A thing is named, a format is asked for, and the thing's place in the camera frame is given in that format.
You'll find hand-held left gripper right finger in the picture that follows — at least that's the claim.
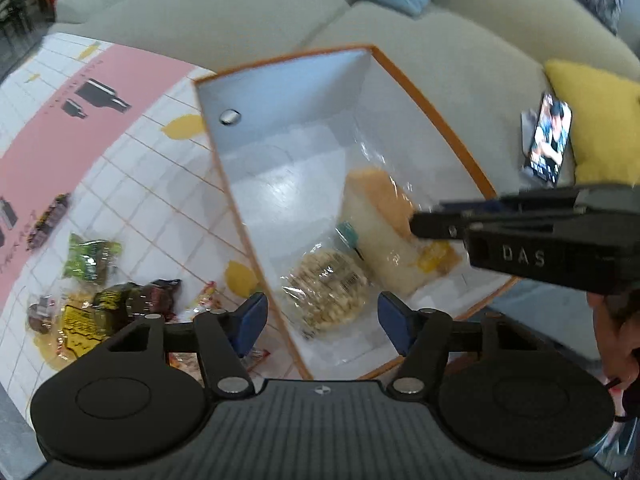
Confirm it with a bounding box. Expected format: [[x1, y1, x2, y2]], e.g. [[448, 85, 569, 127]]
[[377, 291, 543, 397]]

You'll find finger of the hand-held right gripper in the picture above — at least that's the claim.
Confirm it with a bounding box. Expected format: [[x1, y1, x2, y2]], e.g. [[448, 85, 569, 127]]
[[410, 211, 501, 241], [440, 189, 576, 216]]

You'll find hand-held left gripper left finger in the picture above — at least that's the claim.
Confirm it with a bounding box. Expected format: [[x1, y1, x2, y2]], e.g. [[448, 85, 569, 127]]
[[107, 292, 268, 398]]

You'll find yellow cake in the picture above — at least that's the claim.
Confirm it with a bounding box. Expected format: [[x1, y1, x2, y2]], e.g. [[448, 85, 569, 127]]
[[342, 167, 463, 297]]

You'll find orange cardboard box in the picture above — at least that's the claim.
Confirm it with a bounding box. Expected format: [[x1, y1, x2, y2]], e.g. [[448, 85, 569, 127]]
[[192, 45, 521, 381]]

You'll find chocolate muffin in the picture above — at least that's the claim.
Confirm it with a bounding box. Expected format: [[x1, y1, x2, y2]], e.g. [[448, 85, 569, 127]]
[[26, 294, 57, 335]]

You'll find person's right hand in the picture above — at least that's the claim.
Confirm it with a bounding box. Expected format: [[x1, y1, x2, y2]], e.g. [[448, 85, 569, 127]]
[[587, 292, 640, 392]]

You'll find colourful candy packet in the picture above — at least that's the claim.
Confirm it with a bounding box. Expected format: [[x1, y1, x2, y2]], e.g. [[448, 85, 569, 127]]
[[175, 281, 221, 323]]

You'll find round rice cracker packet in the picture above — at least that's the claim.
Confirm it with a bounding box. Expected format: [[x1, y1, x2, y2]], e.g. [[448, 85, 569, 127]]
[[280, 242, 373, 339]]

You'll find smartphone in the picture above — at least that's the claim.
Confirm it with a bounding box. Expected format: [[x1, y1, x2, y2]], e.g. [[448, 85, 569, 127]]
[[522, 91, 574, 187]]

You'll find small teal snack packet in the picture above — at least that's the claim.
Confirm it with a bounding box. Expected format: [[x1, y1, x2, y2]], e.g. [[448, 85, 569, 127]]
[[335, 221, 364, 261]]

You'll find dark red snack packet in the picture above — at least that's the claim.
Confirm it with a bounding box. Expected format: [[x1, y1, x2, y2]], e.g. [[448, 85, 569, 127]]
[[142, 279, 182, 319]]

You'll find yellow pillow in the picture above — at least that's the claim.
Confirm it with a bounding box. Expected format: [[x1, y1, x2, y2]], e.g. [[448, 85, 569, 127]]
[[542, 59, 640, 187]]

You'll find beige sofa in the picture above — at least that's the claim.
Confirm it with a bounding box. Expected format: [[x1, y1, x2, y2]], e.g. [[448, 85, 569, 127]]
[[52, 0, 640, 311]]

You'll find green snack packet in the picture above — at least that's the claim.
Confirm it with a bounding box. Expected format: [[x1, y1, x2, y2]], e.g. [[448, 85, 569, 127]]
[[62, 232, 124, 284]]

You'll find pink and white printed tablecloth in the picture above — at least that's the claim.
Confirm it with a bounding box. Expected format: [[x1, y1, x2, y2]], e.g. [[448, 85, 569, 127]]
[[0, 32, 311, 406]]

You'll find dark purple snack bar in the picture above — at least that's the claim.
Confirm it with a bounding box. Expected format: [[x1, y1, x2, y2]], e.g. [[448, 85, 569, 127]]
[[26, 192, 71, 252]]

